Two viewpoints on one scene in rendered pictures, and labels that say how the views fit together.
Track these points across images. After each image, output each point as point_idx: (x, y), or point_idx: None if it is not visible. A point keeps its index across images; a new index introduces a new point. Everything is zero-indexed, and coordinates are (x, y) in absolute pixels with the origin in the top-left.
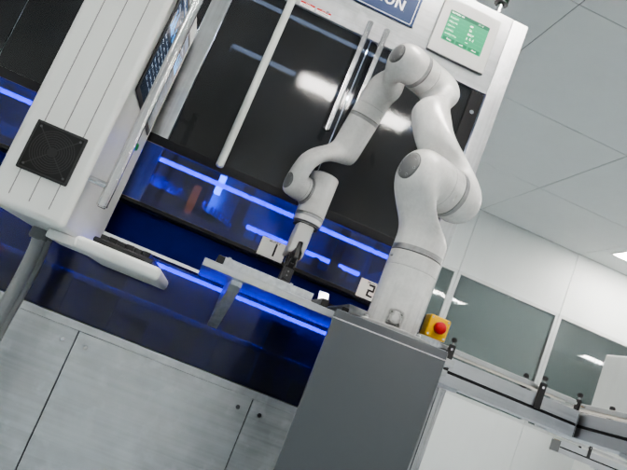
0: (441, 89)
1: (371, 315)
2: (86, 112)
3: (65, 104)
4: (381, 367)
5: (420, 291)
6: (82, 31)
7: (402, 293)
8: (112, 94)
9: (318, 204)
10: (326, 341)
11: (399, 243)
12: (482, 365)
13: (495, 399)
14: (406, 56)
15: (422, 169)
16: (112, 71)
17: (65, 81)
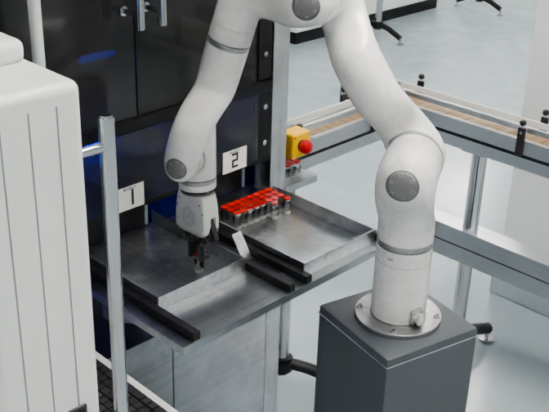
0: (350, 7)
1: (390, 321)
2: (67, 382)
3: (42, 395)
4: (432, 374)
5: (428, 279)
6: (9, 310)
7: (417, 293)
8: (82, 341)
9: (212, 166)
10: (386, 389)
11: (399, 249)
12: (322, 124)
13: (342, 149)
14: (323, 11)
15: (422, 192)
16: (69, 319)
17: (26, 375)
